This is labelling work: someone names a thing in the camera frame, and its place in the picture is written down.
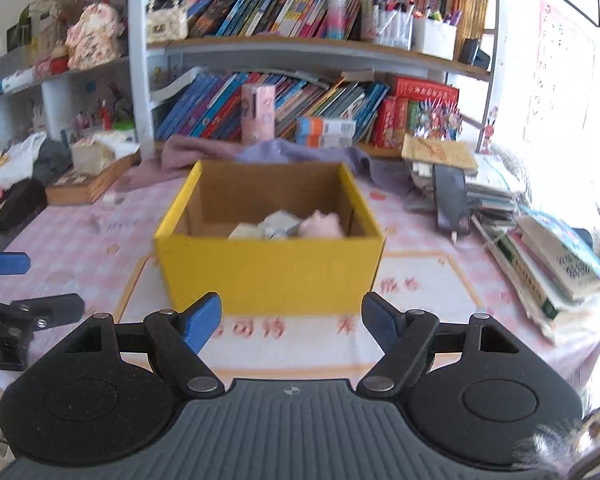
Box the black desk gadget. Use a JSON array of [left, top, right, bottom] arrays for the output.
[[459, 37, 492, 71]]

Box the stack of books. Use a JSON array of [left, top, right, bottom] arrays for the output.
[[472, 210, 600, 343]]

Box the clear pen holder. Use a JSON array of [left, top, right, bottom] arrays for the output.
[[375, 2, 413, 51]]

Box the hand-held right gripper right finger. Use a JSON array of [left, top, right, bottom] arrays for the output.
[[356, 291, 523, 401]]

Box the row of blue books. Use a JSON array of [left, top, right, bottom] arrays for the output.
[[155, 72, 391, 143]]

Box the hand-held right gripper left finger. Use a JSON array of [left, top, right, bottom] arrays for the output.
[[55, 290, 226, 401]]

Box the yellow cardboard box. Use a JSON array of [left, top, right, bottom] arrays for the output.
[[153, 160, 386, 317]]

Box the floral plush doll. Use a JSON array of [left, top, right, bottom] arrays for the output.
[[66, 2, 121, 71]]

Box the black bag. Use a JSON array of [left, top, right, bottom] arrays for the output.
[[0, 177, 48, 233]]

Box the white charger plug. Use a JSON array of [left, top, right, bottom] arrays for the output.
[[260, 210, 303, 239]]

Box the white garment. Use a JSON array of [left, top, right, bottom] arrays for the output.
[[0, 132, 48, 188]]

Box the purple cloth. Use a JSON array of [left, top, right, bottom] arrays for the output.
[[237, 140, 413, 193]]

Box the red dictionary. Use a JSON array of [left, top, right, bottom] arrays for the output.
[[390, 76, 460, 106]]

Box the white pen box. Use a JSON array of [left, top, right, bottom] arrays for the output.
[[411, 15, 457, 61]]

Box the black smartphone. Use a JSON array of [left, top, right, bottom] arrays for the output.
[[433, 165, 472, 237]]

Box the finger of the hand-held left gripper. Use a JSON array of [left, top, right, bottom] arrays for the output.
[[0, 252, 31, 277], [0, 293, 86, 331]]

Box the orange white small box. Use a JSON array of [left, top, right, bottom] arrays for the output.
[[296, 116, 357, 136], [300, 132, 354, 149]]

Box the wooden chessboard box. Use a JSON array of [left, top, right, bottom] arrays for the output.
[[45, 152, 141, 206]]

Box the white side shelf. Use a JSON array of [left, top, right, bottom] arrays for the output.
[[0, 57, 133, 153]]

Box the wooden metal bookshelf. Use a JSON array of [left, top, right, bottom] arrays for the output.
[[127, 0, 498, 158]]

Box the row of yellow books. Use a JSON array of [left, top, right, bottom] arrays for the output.
[[452, 0, 490, 58]]

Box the pink cylinder box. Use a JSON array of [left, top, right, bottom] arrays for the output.
[[241, 85, 276, 143]]

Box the stack of papers and booklets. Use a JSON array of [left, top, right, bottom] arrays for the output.
[[410, 152, 523, 216]]

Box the brown notebook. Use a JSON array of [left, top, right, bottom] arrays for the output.
[[401, 133, 479, 175]]

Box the thick blue cover book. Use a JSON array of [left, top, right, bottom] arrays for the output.
[[515, 210, 600, 301]]

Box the row of slanted colourful books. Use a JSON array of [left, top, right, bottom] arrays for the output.
[[185, 0, 376, 40]]

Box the grey furry cloth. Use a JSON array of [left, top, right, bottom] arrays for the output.
[[512, 405, 600, 480]]

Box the cup of pens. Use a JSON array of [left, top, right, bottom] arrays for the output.
[[75, 100, 115, 132]]

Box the white quilted handbag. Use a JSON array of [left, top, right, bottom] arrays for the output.
[[146, 0, 188, 43]]

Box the pink pig toy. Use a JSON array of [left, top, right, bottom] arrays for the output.
[[300, 210, 346, 237]]

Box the pink cloth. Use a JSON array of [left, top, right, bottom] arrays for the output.
[[117, 135, 246, 191]]

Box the dark grey garment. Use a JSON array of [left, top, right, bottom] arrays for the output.
[[32, 137, 73, 186]]

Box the pink wall poster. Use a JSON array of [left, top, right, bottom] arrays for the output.
[[522, 0, 596, 143]]

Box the beige tissue pack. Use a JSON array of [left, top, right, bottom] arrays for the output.
[[70, 130, 138, 175]]

